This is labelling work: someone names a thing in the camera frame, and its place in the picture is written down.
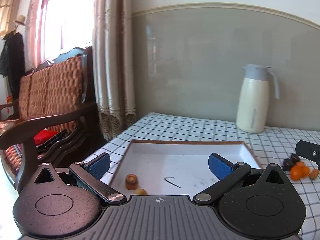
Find beige curtain with lace hem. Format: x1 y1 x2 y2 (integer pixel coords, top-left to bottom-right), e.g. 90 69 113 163
92 0 137 141

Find white tray with brown rim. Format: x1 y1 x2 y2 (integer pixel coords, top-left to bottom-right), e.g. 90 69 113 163
108 140 262 197

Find red cloth on sofa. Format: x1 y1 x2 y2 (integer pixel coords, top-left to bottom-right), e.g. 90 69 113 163
34 129 57 146

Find cream thermos jug grey lid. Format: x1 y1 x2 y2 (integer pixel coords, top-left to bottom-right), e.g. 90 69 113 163
236 64 280 133

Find beige hat on rack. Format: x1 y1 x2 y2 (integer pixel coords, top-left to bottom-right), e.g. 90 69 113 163
15 15 26 26

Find small yellow-brown fruit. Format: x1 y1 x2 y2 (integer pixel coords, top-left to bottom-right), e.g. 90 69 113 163
135 189 148 196

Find small orange kumquat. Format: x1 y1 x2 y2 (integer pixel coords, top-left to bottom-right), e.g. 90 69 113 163
290 161 310 181

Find orange carrot-like chunk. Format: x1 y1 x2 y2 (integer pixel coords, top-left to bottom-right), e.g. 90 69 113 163
309 169 319 180

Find dark wooden sofa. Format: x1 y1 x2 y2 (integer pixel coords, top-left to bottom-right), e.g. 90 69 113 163
1 47 105 192

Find dark purple fruit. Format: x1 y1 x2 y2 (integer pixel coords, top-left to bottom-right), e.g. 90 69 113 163
283 154 300 171

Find white black checked tablecloth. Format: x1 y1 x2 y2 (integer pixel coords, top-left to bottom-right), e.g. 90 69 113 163
82 112 320 240

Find dark coat on rack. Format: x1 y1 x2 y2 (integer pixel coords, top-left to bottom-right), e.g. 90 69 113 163
1 31 25 100

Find brown cut fruit piece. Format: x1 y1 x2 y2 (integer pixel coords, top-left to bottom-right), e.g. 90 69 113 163
125 174 138 191

